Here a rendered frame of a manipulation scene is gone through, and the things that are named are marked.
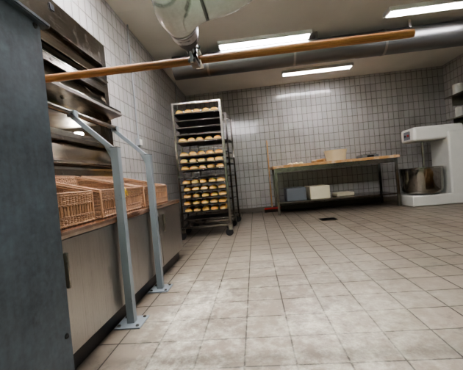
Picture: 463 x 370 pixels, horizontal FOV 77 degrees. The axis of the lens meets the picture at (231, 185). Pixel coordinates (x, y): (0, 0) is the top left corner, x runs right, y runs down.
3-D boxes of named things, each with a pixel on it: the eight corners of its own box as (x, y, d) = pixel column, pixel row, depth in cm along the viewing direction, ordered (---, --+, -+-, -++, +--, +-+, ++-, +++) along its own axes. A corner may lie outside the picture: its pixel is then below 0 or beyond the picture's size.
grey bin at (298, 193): (286, 201, 534) (286, 189, 534) (284, 199, 584) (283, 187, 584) (306, 200, 531) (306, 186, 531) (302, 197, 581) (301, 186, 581)
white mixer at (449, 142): (414, 208, 471) (407, 126, 469) (394, 204, 537) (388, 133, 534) (478, 202, 463) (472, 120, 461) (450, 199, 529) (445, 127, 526)
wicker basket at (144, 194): (82, 212, 214) (79, 175, 214) (118, 205, 270) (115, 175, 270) (145, 207, 210) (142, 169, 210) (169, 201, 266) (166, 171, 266)
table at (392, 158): (277, 216, 521) (272, 166, 520) (273, 211, 601) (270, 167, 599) (403, 205, 504) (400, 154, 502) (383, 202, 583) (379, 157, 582)
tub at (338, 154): (327, 161, 538) (326, 150, 537) (322, 162, 581) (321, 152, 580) (351, 159, 534) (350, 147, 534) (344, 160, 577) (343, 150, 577)
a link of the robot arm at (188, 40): (167, 40, 86) (173, 49, 92) (197, 36, 85) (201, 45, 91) (164, 9, 86) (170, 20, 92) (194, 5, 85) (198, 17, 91)
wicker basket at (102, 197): (15, 226, 153) (9, 174, 152) (77, 213, 209) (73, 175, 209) (103, 219, 150) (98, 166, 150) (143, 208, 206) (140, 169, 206)
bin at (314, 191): (310, 200, 530) (309, 186, 530) (305, 197, 580) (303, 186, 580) (330, 197, 528) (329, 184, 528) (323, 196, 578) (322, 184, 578)
